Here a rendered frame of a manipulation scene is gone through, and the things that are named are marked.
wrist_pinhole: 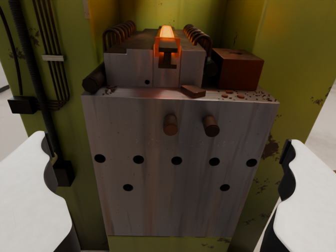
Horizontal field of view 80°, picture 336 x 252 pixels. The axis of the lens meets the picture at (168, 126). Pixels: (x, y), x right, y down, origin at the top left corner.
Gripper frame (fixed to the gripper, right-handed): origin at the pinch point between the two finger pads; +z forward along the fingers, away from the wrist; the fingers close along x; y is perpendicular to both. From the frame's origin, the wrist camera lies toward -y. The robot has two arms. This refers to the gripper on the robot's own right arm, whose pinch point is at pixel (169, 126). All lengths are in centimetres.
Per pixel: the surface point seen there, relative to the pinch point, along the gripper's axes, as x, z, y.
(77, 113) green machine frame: -26, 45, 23
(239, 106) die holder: 14.5, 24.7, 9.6
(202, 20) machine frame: 14, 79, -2
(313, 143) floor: 145, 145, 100
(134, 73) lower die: -6.4, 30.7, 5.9
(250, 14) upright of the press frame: 23, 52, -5
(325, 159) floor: 141, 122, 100
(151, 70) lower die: -2.9, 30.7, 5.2
